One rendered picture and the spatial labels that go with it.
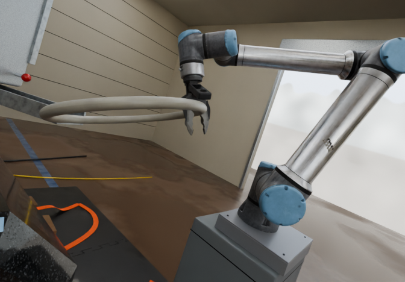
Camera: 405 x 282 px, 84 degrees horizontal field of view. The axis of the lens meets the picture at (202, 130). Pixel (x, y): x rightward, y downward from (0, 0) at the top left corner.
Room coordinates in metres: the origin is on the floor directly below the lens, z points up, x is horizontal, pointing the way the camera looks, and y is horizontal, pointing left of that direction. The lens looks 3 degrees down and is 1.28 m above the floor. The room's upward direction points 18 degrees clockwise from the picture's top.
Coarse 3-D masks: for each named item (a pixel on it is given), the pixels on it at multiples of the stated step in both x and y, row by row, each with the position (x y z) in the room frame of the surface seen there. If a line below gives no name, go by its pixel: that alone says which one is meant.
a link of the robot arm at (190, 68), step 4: (184, 64) 0.82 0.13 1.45; (188, 64) 0.82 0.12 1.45; (192, 64) 0.82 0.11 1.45; (196, 64) 0.82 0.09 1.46; (200, 64) 0.83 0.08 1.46; (180, 68) 0.84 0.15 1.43; (184, 68) 0.82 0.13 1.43; (188, 68) 0.82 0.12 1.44; (192, 68) 0.81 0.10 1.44; (196, 68) 0.82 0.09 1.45; (200, 68) 0.83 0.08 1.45; (180, 72) 0.85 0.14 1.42; (184, 72) 0.82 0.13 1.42; (188, 72) 0.82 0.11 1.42; (192, 72) 0.81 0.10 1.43; (196, 72) 0.82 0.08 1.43; (200, 72) 0.83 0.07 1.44; (180, 76) 0.85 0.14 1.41; (184, 76) 0.83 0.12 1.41; (188, 76) 0.83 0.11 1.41; (200, 76) 0.85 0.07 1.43
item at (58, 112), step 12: (120, 96) 0.50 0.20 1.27; (132, 96) 0.51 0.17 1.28; (144, 96) 0.52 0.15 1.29; (156, 96) 0.53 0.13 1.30; (48, 108) 0.52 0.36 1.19; (60, 108) 0.50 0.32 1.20; (72, 108) 0.50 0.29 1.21; (84, 108) 0.49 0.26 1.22; (96, 108) 0.49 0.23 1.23; (108, 108) 0.50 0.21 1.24; (120, 108) 0.50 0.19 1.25; (132, 108) 0.51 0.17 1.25; (144, 108) 0.52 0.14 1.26; (156, 108) 0.54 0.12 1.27; (168, 108) 0.55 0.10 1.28; (180, 108) 0.58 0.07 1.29; (192, 108) 0.61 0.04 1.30; (204, 108) 0.68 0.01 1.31; (48, 120) 0.62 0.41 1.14; (60, 120) 0.70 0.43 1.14; (72, 120) 0.76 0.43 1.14; (84, 120) 0.81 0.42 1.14; (96, 120) 0.86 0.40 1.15; (108, 120) 0.89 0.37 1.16; (120, 120) 0.92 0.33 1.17; (132, 120) 0.94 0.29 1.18; (144, 120) 0.95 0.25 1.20; (156, 120) 0.95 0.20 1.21; (168, 120) 0.95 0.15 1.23
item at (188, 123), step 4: (188, 112) 0.81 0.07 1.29; (192, 112) 0.82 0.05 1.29; (188, 116) 0.81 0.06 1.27; (192, 116) 0.82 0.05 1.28; (188, 120) 0.81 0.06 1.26; (188, 124) 0.81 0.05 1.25; (192, 124) 0.81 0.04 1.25; (188, 128) 0.81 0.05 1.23; (192, 128) 0.81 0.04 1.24; (192, 132) 0.82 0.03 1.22
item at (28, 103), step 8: (0, 88) 0.88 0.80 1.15; (8, 88) 0.87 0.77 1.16; (0, 96) 0.75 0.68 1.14; (8, 96) 0.74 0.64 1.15; (16, 96) 0.74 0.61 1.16; (24, 96) 0.86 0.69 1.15; (32, 96) 0.85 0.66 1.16; (0, 104) 0.74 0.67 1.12; (8, 104) 0.74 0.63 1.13; (16, 104) 0.73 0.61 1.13; (24, 104) 0.73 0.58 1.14; (32, 104) 0.72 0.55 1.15; (40, 104) 0.72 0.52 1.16; (48, 104) 0.84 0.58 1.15; (24, 112) 0.73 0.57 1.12; (32, 112) 0.72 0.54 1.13
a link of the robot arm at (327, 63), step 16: (240, 48) 0.94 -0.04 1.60; (256, 48) 0.94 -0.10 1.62; (272, 48) 0.94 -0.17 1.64; (224, 64) 0.98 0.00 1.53; (240, 64) 0.97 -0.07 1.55; (256, 64) 0.95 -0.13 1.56; (272, 64) 0.94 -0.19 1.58; (288, 64) 0.92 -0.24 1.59; (304, 64) 0.91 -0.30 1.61; (320, 64) 0.90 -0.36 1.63; (336, 64) 0.90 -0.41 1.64; (352, 64) 0.87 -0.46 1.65
